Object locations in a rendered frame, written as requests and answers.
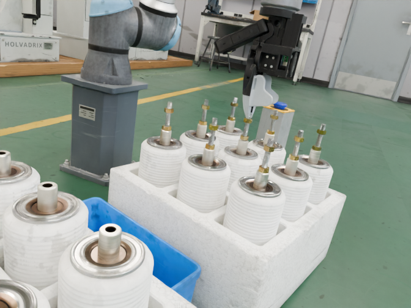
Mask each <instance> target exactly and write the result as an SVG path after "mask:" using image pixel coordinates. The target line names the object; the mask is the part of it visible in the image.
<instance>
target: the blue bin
mask: <svg viewBox="0 0 411 308"><path fill-rule="evenodd" d="M82 202H83V203H84V204H85V206H87V209H88V212H89V214H88V225H87V227H88V228H89V229H91V230H92V231H93V232H98V231H99V229H100V227H101V226H103V225H105V224H116V225H118V226H119V227H120V228H121V229H122V232H126V233H129V234H131V235H133V236H135V237H137V239H139V240H141V241H142V242H143V243H144V244H145V245H146V246H147V247H148V248H149V250H150V251H151V253H152V256H153V258H154V267H153V272H152V275H153V276H155V277H156V278H157V279H159V280H160V281H162V282H163V283H164V284H165V285H166V286H168V287H169V288H171V289H172V290H174V291H175V292H176V293H178V294H179V295H180V296H182V297H183V298H185V299H186V300H187V301H189V302H190V303H191V300H192V297H193V292H194V288H195V285H196V280H198V279H199V277H200V275H201V266H200V265H199V264H198V263H196V262H195V261H194V260H192V259H191V258H189V257H187V256H186V255H185V254H183V253H182V252H180V251H179V250H177V249H176V248H174V247H173V246H171V245H170V244H168V243H167V242H165V241H164V240H162V239H161V238H160V237H158V236H156V235H155V234H154V233H152V232H151V231H149V230H147V229H146V228H145V227H143V226H142V225H140V224H138V223H137V222H136V221H134V220H133V219H132V218H130V217H128V216H127V215H125V214H124V213H123V212H121V211H119V210H118V209H116V208H115V207H113V206H112V205H110V204H109V203H108V202H106V201H105V200H103V199H101V198H99V197H92V198H89V199H86V200H82Z"/></svg>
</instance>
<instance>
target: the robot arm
mask: <svg viewBox="0 0 411 308"><path fill-rule="evenodd" d="M302 1H303V0H261V5H262V6H263V7H261V8H260V12H259V14H260V15H262V16H265V17H269V18H268V20H267V19H264V18H262V19H260V20H258V21H256V22H254V23H252V24H250V25H248V26H246V27H244V28H242V29H239V30H238V31H235V32H233V33H231V34H228V35H225V36H222V37H220V38H219V39H218V40H217V41H215V42H214V45H215V48H216V51H217V53H218V54H224V55H225V54H230V53H232V52H233V51H235V50H236V49H237V48H239V47H241V46H243V45H246V44H247V43H250V42H252V41H253V45H251V48H250V51H249V54H248V58H247V65H246V69H245V73H244V77H243V92H242V93H243V110H244V113H245V117H246V118H247V119H249V118H250V113H252V114H251V117H252V116H253V113H254V110H255V109H256V106H270V105H271V104H275V103H276V102H277V101H278V94H277V93H276V92H274V91H273V90H272V89H271V83H272V78H271V76H276V77H279V76H282V77H292V76H295V71H296V68H297V64H298V60H299V57H300V52H301V50H300V48H299V47H298V44H299V41H300V36H301V33H302V29H303V25H304V24H306V20H307V16H304V15H303V14H298V13H296V12H298V11H299V10H300V9H301V6H302ZM174 3H175V0H140V1H139V6H138V7H135V6H133V1H132V0H92V1H91V6H90V12H89V39H88V51H87V55H86V58H85V60H84V63H83V67H82V68H81V78H83V79H85V80H87V81H92V82H95V83H102V84H111V85H129V84H132V79H133V76H132V73H131V67H130V62H129V58H128V53H129V47H134V48H142V49H148V50H154V51H167V50H170V49H171V48H173V47H174V45H175V44H176V43H177V41H178V39H179V36H180V31H181V27H180V25H181V22H180V18H179V17H178V16H177V9H176V7H175V4H174ZM279 22H280V24H279ZM296 59H297V60H296ZM295 61H296V62H295ZM294 66H295V67H294ZM266 73H267V75H266Z"/></svg>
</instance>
